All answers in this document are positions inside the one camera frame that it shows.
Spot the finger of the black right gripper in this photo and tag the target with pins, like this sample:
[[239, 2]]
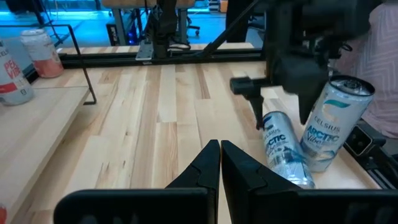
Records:
[[308, 105], [258, 112]]

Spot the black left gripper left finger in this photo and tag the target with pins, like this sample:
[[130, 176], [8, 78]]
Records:
[[140, 205]]

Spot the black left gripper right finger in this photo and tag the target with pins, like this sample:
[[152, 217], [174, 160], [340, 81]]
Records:
[[280, 205]]

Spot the white can blue band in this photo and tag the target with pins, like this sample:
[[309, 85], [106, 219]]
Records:
[[335, 124]]

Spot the white can black lid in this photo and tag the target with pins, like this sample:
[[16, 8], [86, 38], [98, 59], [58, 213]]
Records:
[[12, 77], [280, 149]]

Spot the red soda can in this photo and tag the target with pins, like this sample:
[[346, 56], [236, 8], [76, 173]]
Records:
[[2, 216]]

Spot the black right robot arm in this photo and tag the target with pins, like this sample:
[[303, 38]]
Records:
[[311, 18]]

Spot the person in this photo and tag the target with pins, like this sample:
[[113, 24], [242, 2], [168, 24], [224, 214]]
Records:
[[382, 62]]

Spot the black office chair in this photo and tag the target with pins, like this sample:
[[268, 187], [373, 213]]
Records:
[[193, 28]]

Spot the wooden top desk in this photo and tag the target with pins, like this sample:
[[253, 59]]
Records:
[[119, 28]]

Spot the pink white spindrift can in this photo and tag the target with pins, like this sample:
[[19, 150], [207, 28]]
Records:
[[42, 56]]

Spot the black table-level camera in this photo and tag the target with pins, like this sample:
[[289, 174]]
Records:
[[362, 140]]

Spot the black front frame rail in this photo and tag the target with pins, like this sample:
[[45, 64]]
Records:
[[382, 174]]

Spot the silver arm base bracket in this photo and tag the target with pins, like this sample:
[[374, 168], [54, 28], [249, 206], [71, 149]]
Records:
[[144, 51]]

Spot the black right table frame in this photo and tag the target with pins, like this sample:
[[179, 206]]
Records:
[[109, 57]]

